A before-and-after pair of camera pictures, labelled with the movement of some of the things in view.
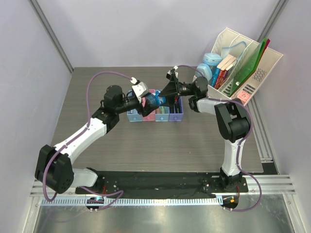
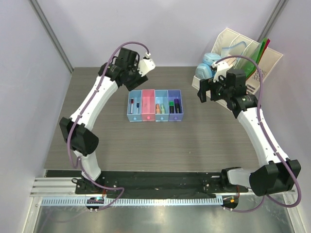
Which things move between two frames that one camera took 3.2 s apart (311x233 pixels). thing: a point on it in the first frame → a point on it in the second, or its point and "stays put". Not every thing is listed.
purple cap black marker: [177, 108] stays put
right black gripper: [170, 91] → [205, 86]
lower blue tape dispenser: [203, 70] stays put
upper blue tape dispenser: [211, 58] stays put
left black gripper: [147, 108] → [139, 80]
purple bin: [177, 116] stays put
